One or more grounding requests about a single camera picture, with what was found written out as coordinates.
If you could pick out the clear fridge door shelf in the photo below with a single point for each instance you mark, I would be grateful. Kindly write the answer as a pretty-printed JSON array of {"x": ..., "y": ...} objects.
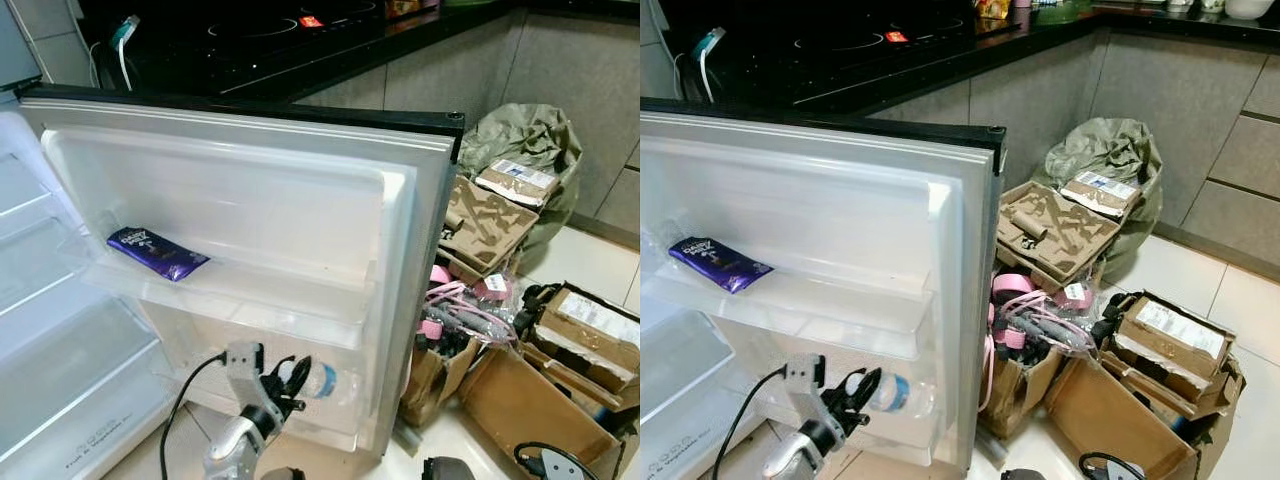
[
  {"x": 350, "y": 420},
  {"x": 920, "y": 432},
  {"x": 280, "y": 295},
  {"x": 850, "y": 310}
]

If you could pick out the clear plastic water bottle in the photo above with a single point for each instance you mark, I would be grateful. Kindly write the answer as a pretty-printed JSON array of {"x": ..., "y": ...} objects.
[
  {"x": 335, "y": 382},
  {"x": 905, "y": 395}
]

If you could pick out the green dish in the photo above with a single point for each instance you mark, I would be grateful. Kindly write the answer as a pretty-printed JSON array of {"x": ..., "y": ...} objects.
[{"x": 1062, "y": 10}]

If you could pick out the pink tape roll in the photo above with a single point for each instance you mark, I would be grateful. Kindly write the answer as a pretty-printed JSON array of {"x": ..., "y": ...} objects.
[
  {"x": 440, "y": 275},
  {"x": 1008, "y": 285}
]

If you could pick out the small cardboard box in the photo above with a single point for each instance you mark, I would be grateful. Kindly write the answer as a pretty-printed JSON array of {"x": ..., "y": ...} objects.
[
  {"x": 430, "y": 385},
  {"x": 1010, "y": 395}
]

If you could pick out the white bowl on counter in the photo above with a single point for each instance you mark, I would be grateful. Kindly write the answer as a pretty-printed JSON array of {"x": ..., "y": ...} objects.
[{"x": 1250, "y": 8}]

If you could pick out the large open cardboard box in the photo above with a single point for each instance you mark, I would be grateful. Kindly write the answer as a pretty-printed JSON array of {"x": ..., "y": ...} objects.
[
  {"x": 520, "y": 410},
  {"x": 1110, "y": 420}
]

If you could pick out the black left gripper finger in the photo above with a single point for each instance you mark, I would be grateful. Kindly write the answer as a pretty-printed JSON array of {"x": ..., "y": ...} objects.
[
  {"x": 867, "y": 392},
  {"x": 840, "y": 385},
  {"x": 301, "y": 382},
  {"x": 275, "y": 372}
]

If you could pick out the dark robot right leg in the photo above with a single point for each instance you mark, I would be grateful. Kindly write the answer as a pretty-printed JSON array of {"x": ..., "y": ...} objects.
[
  {"x": 1022, "y": 475},
  {"x": 450, "y": 470}
]

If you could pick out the purple chocolate bar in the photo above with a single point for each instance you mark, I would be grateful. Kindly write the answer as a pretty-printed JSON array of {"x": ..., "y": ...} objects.
[
  {"x": 155, "y": 252},
  {"x": 718, "y": 264}
]

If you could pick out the black induction cooktop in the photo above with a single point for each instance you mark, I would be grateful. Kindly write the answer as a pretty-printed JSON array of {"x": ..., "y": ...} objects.
[
  {"x": 850, "y": 40},
  {"x": 260, "y": 25}
]

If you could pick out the colourful snack packet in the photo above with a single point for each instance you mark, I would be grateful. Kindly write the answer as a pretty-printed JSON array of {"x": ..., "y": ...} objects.
[
  {"x": 410, "y": 7},
  {"x": 992, "y": 8}
]

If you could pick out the flat brown box white label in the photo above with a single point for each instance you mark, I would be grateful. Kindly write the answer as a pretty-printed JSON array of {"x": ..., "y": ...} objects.
[
  {"x": 1102, "y": 193},
  {"x": 518, "y": 182}
]

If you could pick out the brown moulded pulp tray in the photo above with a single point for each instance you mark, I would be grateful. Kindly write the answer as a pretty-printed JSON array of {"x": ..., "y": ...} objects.
[
  {"x": 1060, "y": 240},
  {"x": 495, "y": 235}
]

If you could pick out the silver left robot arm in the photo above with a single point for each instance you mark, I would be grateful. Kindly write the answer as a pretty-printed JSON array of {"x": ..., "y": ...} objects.
[
  {"x": 795, "y": 458},
  {"x": 232, "y": 450}
]

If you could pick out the grey green sack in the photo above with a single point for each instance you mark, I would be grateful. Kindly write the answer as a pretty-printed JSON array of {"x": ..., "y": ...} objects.
[
  {"x": 1110, "y": 150},
  {"x": 530, "y": 135}
]

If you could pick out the cardboard box with shipping label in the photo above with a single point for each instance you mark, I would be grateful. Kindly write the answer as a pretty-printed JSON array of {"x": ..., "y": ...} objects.
[
  {"x": 1175, "y": 340},
  {"x": 590, "y": 330}
]

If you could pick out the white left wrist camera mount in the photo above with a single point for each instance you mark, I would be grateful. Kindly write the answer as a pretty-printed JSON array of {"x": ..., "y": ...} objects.
[
  {"x": 803, "y": 382},
  {"x": 243, "y": 370}
]

